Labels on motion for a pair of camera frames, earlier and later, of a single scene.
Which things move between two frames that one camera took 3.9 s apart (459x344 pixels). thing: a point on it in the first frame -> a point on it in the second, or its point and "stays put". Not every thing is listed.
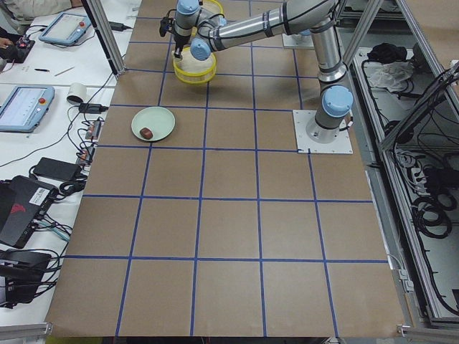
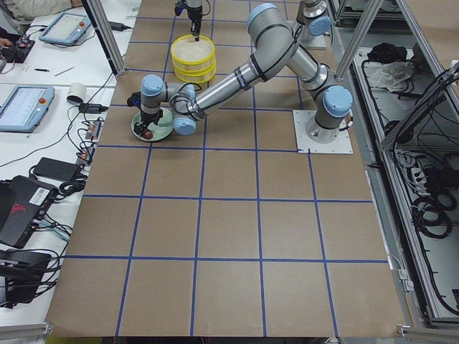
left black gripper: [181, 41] -> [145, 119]
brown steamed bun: [146, 133] stays put
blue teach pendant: [66, 29] stays put
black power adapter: [92, 108] stays put
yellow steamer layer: [210, 8] -> [191, 56]
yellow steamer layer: [192, 71] stays put
